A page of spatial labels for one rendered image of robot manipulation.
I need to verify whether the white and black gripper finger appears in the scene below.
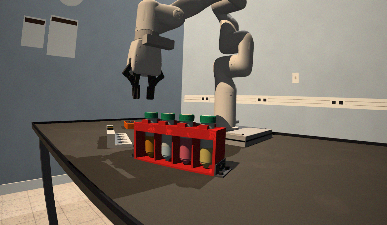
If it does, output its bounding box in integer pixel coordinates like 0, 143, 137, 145
146, 71, 164, 100
122, 61, 140, 99

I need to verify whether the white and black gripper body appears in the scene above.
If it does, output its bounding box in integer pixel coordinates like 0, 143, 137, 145
127, 39, 161, 77

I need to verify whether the red tube rack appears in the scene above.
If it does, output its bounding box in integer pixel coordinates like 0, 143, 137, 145
134, 119, 226, 176

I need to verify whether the orange digital multimeter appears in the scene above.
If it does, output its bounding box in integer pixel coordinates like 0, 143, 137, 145
124, 121, 135, 129

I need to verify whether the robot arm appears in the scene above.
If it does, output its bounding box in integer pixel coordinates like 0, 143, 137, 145
134, 0, 254, 131

